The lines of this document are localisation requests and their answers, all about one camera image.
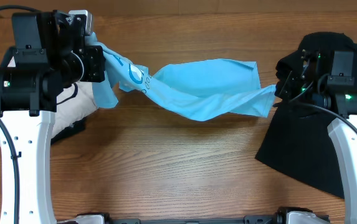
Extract light blue printed t-shirt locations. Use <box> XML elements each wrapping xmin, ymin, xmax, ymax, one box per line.
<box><xmin>85</xmin><ymin>34</ymin><xmax>276</xmax><ymax>121</ymax></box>

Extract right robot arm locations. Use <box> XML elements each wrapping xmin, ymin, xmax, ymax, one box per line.
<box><xmin>276</xmin><ymin>49</ymin><xmax>357</xmax><ymax>223</ymax></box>

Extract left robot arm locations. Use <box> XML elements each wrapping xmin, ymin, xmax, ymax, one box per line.
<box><xmin>0</xmin><ymin>10</ymin><xmax>105</xmax><ymax>223</ymax></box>

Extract folded beige shorts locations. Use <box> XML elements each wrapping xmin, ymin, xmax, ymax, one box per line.
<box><xmin>0</xmin><ymin>82</ymin><xmax>98</xmax><ymax>146</ymax></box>

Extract dark folded garment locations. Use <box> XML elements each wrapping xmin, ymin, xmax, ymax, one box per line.
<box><xmin>50</xmin><ymin>118</ymin><xmax>87</xmax><ymax>144</ymax></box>

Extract black t-shirt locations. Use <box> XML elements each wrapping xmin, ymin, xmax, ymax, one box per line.
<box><xmin>256</xmin><ymin>32</ymin><xmax>357</xmax><ymax>197</ymax></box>

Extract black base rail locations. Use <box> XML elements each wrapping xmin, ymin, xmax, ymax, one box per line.
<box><xmin>56</xmin><ymin>213</ymin><xmax>330</xmax><ymax>224</ymax></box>

